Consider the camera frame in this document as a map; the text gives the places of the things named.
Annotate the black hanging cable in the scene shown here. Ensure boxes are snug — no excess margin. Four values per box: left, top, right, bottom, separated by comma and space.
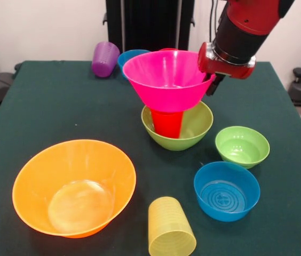
209, 0, 220, 41

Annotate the small green plastic bowl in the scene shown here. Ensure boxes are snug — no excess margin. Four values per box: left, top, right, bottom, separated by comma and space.
215, 125, 271, 170

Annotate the yellow plastic cup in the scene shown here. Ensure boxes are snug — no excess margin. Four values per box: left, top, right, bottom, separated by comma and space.
147, 196, 197, 256

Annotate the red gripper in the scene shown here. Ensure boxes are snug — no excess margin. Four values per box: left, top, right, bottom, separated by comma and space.
197, 42, 257, 97

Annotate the dark green table cloth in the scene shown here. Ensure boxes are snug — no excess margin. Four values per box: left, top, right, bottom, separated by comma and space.
0, 60, 301, 256

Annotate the red plastic cup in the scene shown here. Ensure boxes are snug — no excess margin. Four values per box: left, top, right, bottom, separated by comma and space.
150, 108, 185, 139

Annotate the orange plastic bowl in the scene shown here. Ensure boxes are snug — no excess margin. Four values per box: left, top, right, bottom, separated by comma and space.
12, 139, 137, 239

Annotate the large green plastic bowl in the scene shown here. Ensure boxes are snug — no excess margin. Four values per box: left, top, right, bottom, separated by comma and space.
141, 101, 215, 152

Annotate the purple plastic cup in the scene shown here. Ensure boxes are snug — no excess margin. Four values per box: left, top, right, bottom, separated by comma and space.
91, 41, 121, 78

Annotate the blue plastic bowl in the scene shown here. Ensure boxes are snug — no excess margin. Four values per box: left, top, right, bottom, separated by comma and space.
193, 161, 261, 222
117, 49, 151, 79

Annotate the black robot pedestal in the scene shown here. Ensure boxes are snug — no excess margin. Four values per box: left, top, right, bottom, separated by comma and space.
102, 0, 196, 53

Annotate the large pink plastic bowl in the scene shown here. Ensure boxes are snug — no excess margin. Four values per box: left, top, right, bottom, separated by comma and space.
122, 50, 217, 113

